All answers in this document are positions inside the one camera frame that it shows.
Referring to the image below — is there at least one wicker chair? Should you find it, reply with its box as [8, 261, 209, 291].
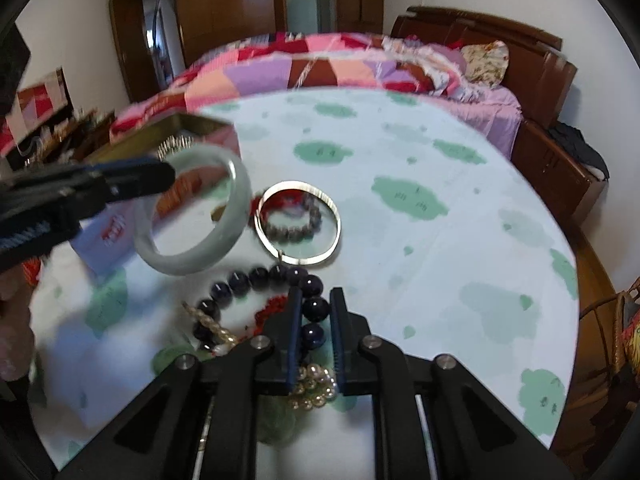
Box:
[570, 277, 640, 411]

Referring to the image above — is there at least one dark purple bead bracelet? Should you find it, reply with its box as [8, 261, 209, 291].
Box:
[192, 266, 331, 356]

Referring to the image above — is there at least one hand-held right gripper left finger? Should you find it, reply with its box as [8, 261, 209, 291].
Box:
[55, 287, 306, 480]

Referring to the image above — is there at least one red coral bracelet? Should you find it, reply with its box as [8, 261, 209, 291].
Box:
[254, 295, 292, 335]

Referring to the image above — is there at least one patchwork quilt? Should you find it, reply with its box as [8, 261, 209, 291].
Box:
[110, 31, 523, 153]

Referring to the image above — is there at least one silver bead bracelet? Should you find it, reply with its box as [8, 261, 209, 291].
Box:
[156, 135, 195, 162]

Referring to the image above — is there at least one dark clothing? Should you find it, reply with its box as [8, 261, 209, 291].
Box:
[547, 122, 611, 181]

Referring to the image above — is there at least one silver bangle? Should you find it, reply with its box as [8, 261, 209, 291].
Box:
[252, 180, 342, 266]

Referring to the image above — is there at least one pale jade bangle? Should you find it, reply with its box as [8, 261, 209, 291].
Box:
[134, 144, 252, 276]

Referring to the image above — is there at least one person's left hand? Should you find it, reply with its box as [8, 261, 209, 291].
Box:
[0, 262, 37, 381]

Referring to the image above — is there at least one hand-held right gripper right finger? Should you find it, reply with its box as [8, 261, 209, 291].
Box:
[330, 287, 576, 480]

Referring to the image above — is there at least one pink tin box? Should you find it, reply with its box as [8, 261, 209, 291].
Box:
[70, 114, 242, 273]

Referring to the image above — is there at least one red string bracelet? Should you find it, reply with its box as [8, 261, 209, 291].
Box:
[249, 187, 307, 221]

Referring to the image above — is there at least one white green cloud tablecloth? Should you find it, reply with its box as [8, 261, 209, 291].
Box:
[30, 87, 581, 471]

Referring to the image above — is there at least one cluttered wooden desk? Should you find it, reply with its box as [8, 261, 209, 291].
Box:
[5, 110, 117, 171]

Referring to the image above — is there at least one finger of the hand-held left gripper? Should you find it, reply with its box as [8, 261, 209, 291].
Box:
[0, 161, 177, 233]
[10, 156, 162, 181]

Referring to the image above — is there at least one floral pillow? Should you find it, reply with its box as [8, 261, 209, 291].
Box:
[460, 40, 510, 86]

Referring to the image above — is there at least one grey bead bracelet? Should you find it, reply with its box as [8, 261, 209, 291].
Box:
[263, 195, 323, 243]

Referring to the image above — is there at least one wooden bed headboard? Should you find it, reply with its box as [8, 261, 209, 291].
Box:
[390, 6, 578, 128]

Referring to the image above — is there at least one wooden wardrobe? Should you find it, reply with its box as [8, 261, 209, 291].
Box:
[107, 0, 386, 103]

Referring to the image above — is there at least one pearl necklace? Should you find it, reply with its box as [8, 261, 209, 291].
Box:
[181, 301, 339, 412]

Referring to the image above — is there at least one red white board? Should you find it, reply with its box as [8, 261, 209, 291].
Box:
[5, 67, 71, 153]

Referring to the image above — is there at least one wooden nightstand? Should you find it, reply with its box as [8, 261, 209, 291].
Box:
[512, 120, 608, 226]

